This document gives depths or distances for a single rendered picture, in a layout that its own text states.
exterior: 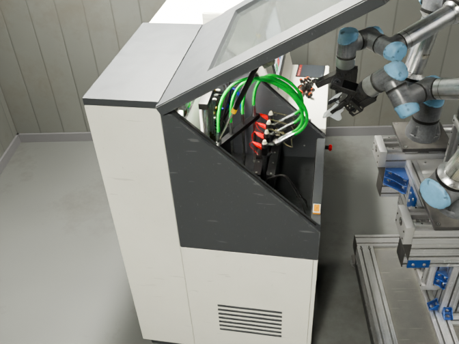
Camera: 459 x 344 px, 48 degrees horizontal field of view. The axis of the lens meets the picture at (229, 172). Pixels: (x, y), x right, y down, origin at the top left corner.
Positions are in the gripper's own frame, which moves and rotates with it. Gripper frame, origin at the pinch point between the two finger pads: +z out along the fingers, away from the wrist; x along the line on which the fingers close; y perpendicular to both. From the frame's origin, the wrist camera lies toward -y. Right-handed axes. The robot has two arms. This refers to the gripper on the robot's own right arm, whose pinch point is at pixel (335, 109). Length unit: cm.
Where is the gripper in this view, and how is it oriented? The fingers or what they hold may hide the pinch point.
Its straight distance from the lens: 223.4
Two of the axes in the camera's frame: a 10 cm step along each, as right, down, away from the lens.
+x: 1.8, -6.1, 7.8
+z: 0.5, 7.9, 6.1
